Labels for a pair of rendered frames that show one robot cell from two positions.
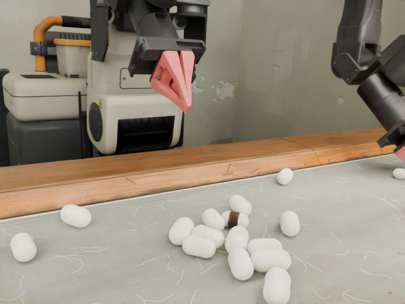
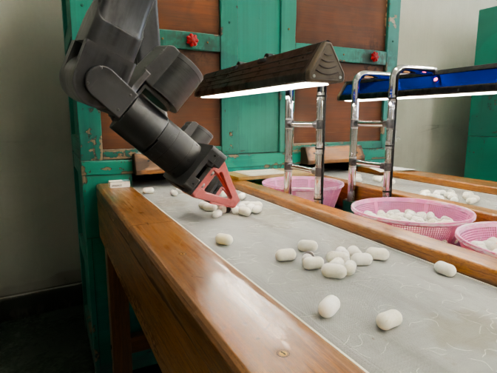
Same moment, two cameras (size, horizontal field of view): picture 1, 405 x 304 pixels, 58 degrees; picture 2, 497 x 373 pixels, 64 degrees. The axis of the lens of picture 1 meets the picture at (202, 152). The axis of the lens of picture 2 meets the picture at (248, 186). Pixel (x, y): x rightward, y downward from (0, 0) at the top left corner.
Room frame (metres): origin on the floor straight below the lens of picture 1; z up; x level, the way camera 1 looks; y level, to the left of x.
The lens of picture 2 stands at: (0.42, 0.59, 0.97)
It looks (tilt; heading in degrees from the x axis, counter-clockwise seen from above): 10 degrees down; 275
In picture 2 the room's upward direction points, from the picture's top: straight up
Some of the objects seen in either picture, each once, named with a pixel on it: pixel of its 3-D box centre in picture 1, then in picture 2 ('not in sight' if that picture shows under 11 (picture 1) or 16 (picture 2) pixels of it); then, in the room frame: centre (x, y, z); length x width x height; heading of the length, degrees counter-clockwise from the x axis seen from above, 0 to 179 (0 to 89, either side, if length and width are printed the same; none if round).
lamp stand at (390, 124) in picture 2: not in sight; (390, 143); (0.09, -0.67, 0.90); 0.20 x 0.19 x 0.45; 122
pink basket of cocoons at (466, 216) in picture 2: not in sight; (409, 228); (0.12, -0.34, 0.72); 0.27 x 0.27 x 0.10
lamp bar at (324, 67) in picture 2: not in sight; (250, 77); (0.50, -0.42, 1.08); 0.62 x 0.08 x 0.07; 122
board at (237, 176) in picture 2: not in sight; (269, 173); (0.46, -0.90, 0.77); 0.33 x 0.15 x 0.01; 32
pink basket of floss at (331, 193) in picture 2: not in sight; (302, 195); (0.35, -0.71, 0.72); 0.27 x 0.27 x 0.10
